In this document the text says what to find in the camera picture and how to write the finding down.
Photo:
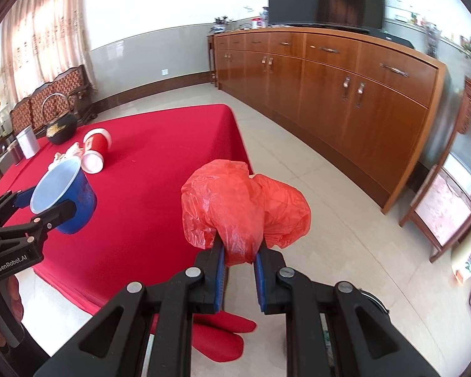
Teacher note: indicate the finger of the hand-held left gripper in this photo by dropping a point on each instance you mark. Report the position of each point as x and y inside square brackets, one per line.
[8, 201]
[51, 216]

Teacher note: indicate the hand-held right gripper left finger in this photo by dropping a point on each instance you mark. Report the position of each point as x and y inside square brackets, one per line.
[219, 277]

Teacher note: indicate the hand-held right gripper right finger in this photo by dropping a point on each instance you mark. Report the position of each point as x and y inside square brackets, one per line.
[259, 284]

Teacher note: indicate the plain blue paper cup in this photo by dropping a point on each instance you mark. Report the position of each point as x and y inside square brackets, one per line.
[82, 204]

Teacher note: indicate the red plastic bag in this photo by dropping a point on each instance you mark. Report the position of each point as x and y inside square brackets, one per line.
[235, 212]

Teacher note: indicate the person's left hand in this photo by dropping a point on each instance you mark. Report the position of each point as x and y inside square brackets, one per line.
[15, 302]

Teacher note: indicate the dark red canister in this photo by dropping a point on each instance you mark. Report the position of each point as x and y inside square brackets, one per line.
[15, 153]

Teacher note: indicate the white rectangular box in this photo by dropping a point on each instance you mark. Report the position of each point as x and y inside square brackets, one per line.
[28, 143]

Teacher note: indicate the beige crumpled cloth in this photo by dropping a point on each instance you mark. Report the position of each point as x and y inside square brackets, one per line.
[72, 150]

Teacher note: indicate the red paper cup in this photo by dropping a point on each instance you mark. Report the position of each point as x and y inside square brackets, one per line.
[98, 145]

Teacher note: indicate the black cast iron teapot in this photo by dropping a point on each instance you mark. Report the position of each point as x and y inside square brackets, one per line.
[61, 129]

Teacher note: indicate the red tablecloth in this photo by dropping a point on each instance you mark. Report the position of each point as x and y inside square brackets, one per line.
[149, 157]

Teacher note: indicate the wooden patterned sofa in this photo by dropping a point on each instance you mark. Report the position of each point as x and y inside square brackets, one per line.
[62, 86]

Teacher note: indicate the pink embroidered curtain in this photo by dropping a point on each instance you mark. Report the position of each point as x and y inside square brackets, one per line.
[43, 27]

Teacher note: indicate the long wooden cabinet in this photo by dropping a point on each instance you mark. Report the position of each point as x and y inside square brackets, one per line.
[318, 86]

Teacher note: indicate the potted plant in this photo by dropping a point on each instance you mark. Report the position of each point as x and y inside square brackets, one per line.
[221, 25]

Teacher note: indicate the red lid jar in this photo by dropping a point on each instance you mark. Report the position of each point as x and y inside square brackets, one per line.
[255, 23]

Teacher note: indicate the clear water bottle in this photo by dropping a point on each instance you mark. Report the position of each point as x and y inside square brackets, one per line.
[263, 17]

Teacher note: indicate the black soundbar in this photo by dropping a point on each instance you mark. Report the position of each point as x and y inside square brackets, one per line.
[392, 37]

